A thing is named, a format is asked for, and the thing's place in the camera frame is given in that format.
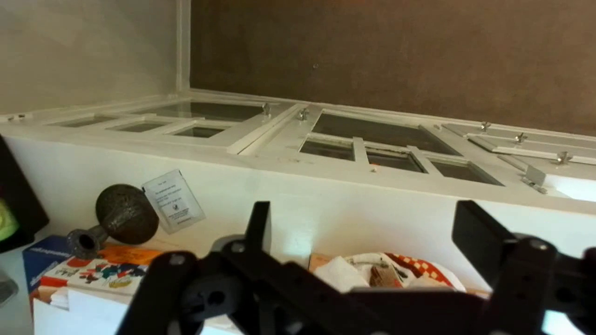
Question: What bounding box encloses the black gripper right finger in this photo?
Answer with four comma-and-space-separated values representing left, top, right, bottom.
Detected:
450, 199, 596, 335

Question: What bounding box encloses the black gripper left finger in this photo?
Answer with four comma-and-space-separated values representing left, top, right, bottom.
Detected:
115, 199, 350, 335

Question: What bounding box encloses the white tea towel orange print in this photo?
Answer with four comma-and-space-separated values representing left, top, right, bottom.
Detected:
307, 249, 467, 293

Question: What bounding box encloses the white drawer cabinet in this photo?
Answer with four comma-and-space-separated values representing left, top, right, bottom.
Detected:
439, 119, 596, 202

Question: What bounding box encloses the white glass-door cabinet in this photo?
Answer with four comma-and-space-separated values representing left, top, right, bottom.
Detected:
0, 87, 596, 293

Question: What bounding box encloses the orange white printed box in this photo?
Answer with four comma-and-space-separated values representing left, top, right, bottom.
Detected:
22, 232, 163, 293

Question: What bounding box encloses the white paper card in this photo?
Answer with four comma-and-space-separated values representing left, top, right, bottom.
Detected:
139, 167, 206, 236

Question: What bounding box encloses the white labelled food box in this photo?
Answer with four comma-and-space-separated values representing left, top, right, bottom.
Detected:
31, 256, 245, 335

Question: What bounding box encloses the black tray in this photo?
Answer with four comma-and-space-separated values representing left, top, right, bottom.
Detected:
0, 135, 52, 254

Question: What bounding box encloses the green item in tray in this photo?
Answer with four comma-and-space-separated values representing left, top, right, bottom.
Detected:
0, 200, 22, 243

